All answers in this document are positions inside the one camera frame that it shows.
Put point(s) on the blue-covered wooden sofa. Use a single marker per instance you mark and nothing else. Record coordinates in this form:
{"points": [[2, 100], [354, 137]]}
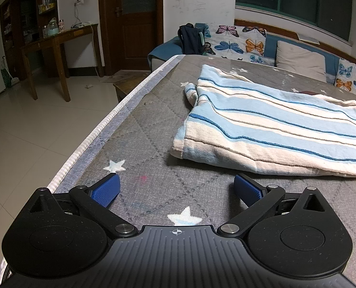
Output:
{"points": [[161, 49]]}

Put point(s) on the white mop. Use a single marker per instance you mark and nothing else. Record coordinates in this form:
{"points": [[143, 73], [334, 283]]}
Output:
{"points": [[10, 78]]}

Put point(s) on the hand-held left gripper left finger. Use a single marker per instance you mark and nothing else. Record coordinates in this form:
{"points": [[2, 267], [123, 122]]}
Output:
{"points": [[107, 190]]}

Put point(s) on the grey door mat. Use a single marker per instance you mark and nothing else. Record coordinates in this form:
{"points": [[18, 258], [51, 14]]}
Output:
{"points": [[119, 76]]}

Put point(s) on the blue white striped towel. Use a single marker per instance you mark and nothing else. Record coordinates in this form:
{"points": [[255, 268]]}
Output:
{"points": [[250, 123]]}

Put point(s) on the small butterfly-print pillow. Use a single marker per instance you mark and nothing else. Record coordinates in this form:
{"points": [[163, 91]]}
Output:
{"points": [[350, 75]]}

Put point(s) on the dark red cloth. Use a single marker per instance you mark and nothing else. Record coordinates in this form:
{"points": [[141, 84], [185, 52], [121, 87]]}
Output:
{"points": [[307, 92]]}

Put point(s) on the light green jar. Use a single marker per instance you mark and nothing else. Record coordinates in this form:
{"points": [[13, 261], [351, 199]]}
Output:
{"points": [[52, 28]]}

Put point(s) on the pink cup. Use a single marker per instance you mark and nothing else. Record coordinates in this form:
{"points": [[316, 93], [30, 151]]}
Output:
{"points": [[61, 26]]}

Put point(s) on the grey star-print mattress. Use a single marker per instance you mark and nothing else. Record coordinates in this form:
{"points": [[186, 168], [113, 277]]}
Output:
{"points": [[148, 132]]}

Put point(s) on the large butterfly-print pillow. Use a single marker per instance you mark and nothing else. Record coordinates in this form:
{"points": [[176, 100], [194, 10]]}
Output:
{"points": [[232, 43]]}

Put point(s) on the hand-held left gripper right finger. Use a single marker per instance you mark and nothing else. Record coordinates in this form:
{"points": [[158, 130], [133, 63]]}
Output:
{"points": [[247, 190]]}

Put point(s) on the white power strip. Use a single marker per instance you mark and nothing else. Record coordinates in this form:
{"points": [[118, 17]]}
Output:
{"points": [[80, 24]]}

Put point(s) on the dark wooden shelf cabinet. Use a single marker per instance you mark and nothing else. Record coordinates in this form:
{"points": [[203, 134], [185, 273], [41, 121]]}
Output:
{"points": [[28, 9]]}

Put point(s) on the book on sofa back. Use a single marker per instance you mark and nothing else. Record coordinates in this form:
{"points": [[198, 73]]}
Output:
{"points": [[308, 37]]}

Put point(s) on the beige pillow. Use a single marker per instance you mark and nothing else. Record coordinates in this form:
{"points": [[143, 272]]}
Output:
{"points": [[301, 60]]}

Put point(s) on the brown wooden door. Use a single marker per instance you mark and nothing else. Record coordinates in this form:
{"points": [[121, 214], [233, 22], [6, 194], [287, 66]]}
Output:
{"points": [[130, 36]]}

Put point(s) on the low wooden stool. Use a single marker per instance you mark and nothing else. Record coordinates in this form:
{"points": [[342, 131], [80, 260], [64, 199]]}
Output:
{"points": [[130, 87]]}

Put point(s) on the white wall socket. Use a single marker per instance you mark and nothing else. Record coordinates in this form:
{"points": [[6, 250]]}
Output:
{"points": [[79, 1]]}

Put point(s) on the dark blue backpack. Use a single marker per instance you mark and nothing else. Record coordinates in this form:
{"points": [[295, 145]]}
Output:
{"points": [[190, 40]]}

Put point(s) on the brown wooden desk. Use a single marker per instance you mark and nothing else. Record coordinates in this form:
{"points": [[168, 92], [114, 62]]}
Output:
{"points": [[55, 37]]}

